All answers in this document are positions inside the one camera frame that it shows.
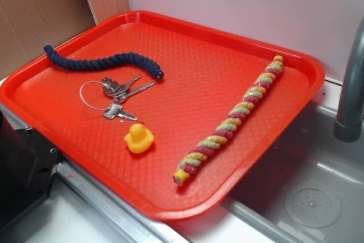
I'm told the brown cardboard panel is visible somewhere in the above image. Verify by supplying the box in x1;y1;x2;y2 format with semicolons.
1;0;130;79

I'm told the yellow rubber duck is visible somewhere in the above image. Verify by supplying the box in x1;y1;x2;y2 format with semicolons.
124;123;155;154

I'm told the silver key ring loop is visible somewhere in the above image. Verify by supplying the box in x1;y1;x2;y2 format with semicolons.
79;80;113;111

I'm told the dark blue twisted rope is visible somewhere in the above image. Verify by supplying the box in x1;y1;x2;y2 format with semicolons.
43;44;166;81

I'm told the red plastic tray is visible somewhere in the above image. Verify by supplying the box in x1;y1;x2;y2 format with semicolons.
1;11;325;220

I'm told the long silver key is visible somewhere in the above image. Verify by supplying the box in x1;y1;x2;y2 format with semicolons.
114;82;156;104

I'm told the single silver key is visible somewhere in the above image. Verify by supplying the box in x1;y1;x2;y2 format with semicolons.
103;103;138;121

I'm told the grey faucet spout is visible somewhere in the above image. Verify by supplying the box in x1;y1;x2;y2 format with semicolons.
333;21;363;142

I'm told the multicolour twisted rope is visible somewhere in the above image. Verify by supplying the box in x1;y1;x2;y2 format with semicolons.
172;55;284;186

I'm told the grey metal sink basin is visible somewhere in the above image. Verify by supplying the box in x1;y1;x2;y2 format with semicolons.
173;103;364;243

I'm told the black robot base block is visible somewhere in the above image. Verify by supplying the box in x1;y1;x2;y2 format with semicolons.
1;113;60;231

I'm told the short silver key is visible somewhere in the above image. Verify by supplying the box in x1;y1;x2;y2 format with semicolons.
101;75;140;96

